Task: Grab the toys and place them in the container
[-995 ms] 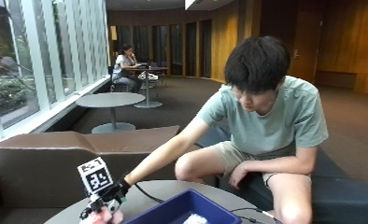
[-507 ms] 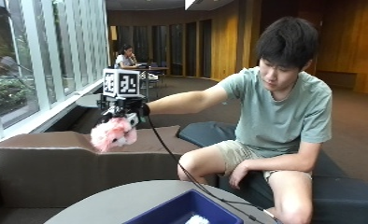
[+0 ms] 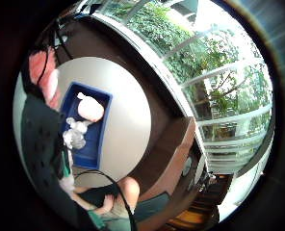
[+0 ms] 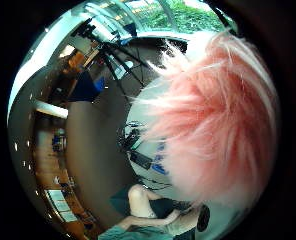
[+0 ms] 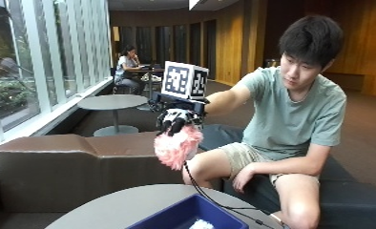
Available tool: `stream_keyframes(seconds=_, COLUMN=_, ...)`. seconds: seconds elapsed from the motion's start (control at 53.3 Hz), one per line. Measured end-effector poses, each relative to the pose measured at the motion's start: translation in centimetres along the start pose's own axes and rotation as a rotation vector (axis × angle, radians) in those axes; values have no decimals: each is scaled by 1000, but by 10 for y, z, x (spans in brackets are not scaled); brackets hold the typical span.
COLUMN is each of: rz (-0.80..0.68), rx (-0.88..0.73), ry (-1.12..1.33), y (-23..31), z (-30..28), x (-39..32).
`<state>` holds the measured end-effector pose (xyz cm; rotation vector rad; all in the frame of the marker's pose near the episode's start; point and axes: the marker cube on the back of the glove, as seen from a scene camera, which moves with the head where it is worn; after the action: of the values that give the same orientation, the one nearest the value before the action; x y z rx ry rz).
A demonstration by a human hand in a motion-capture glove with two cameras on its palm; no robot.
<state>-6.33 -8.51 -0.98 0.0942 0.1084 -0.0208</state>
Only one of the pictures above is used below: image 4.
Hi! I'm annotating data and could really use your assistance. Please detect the black flat device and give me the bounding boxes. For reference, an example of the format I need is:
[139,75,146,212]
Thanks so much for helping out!
[129,150,154,171]

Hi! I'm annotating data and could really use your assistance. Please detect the blue printed sheet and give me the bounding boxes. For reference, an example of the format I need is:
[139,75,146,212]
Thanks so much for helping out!
[151,141,170,176]

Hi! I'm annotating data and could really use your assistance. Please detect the pink fluffy soft toy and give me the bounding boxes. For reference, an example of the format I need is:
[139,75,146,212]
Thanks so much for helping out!
[131,30,280,209]

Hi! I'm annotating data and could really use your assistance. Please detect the dark blue chair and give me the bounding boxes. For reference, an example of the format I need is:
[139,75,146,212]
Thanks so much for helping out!
[67,70,106,103]

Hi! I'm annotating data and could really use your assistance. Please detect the the person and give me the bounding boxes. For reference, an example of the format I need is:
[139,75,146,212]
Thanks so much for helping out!
[98,183,212,240]

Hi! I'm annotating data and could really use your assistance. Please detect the white paper sheets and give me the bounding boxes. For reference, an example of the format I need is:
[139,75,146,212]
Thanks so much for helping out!
[45,188,78,223]

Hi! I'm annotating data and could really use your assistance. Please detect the bundle of black cables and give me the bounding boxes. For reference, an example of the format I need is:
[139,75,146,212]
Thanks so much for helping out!
[117,120,146,152]

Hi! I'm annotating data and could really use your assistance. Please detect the black camera tripod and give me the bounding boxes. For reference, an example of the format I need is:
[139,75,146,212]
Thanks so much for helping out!
[75,19,156,98]

